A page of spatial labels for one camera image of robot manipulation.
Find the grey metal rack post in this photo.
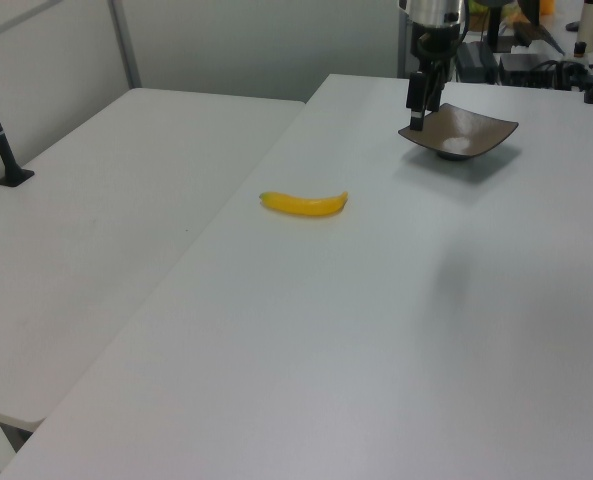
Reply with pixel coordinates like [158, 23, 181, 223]
[397, 8, 413, 79]

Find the yellow banana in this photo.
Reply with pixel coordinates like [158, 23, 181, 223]
[258, 190, 350, 219]

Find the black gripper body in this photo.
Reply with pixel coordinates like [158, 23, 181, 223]
[409, 21, 461, 77]

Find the black monitor stand pole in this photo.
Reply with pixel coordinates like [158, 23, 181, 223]
[485, 0, 506, 52]

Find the grey partition frame post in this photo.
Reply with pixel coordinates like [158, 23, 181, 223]
[107, 0, 143, 91]

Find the black power adapter box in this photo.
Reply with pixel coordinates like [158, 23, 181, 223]
[454, 41, 498, 84]

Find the brown square ceramic plate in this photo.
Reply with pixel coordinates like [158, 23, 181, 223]
[397, 102, 520, 162]

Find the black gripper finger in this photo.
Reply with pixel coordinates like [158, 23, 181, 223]
[406, 71, 428, 133]
[425, 60, 448, 114]

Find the white cylinder with black cap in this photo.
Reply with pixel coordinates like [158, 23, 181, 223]
[572, 0, 593, 56]

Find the black electronics box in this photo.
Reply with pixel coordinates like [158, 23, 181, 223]
[498, 52, 560, 89]

